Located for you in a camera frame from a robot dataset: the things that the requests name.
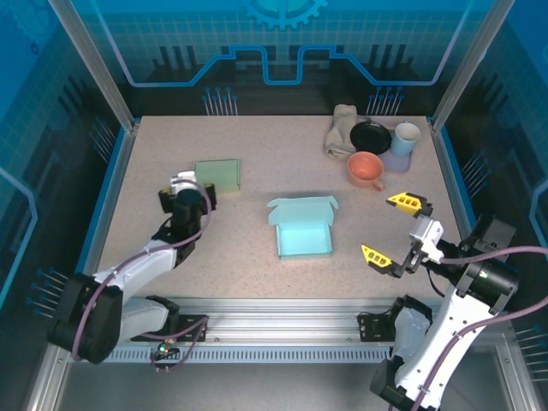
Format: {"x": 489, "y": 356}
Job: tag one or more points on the green paper box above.
{"x": 218, "y": 173}

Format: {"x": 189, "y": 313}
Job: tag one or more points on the light blue paper box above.
{"x": 304, "y": 240}

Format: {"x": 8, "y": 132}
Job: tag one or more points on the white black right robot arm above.
{"x": 445, "y": 334}

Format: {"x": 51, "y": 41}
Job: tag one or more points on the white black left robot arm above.
{"x": 137, "y": 267}

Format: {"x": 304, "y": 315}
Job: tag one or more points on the lavender tray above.
{"x": 396, "y": 162}

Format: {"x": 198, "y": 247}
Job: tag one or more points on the pink speckled ceramic cup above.
{"x": 364, "y": 169}

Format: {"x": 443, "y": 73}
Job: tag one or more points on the light blue mug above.
{"x": 404, "y": 141}

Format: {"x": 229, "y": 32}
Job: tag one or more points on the black plate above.
{"x": 370, "y": 138}

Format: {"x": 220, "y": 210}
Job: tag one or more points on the beige cloth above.
{"x": 340, "y": 128}

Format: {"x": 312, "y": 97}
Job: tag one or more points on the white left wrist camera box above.
{"x": 184, "y": 176}

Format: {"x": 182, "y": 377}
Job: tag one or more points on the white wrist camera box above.
{"x": 184, "y": 176}
{"x": 426, "y": 231}

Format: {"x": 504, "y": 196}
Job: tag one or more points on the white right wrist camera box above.
{"x": 426, "y": 231}

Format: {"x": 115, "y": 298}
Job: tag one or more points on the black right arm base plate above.
{"x": 372, "y": 327}

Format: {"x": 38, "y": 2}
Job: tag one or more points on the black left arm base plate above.
{"x": 194, "y": 325}

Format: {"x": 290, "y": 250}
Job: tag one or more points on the aluminium frame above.
{"x": 274, "y": 317}

